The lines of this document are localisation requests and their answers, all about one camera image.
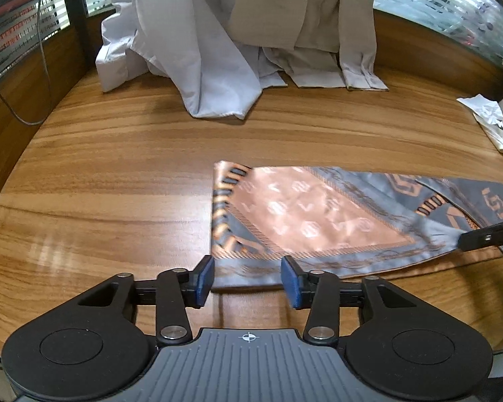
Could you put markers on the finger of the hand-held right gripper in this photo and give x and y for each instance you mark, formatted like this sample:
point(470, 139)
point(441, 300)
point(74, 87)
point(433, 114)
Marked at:
point(494, 236)

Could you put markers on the beige shirt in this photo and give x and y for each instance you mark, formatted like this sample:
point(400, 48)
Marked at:
point(302, 12)

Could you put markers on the crumpled white tissue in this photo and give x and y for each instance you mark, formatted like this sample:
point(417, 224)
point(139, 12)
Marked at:
point(484, 106)

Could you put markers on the orange and grey patterned scarf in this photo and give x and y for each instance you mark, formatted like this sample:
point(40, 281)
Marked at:
point(318, 213)

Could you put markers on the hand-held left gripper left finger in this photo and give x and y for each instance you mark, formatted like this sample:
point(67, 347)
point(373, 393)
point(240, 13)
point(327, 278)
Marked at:
point(203, 280)

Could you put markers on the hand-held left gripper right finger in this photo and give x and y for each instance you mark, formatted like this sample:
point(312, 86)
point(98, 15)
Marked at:
point(291, 280)

